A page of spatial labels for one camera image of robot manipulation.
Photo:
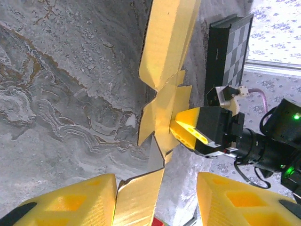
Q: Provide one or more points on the yellow and white paper box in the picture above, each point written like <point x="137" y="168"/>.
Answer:
<point x="164" y="35"/>

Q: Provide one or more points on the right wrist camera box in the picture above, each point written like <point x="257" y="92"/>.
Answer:
<point x="216" y="95"/>

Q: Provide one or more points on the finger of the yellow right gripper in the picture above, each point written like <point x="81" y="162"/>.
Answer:
<point x="188" y="136"/>
<point x="189" y="117"/>

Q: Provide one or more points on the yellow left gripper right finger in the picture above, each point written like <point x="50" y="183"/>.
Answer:
<point x="235" y="207"/>

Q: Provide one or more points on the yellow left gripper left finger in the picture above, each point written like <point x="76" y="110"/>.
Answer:
<point x="70" y="207"/>

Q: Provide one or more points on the red toy brick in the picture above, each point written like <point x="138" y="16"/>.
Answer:
<point x="158" y="222"/>

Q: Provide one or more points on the black folding chessboard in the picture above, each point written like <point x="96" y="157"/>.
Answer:
<point x="235" y="51"/>

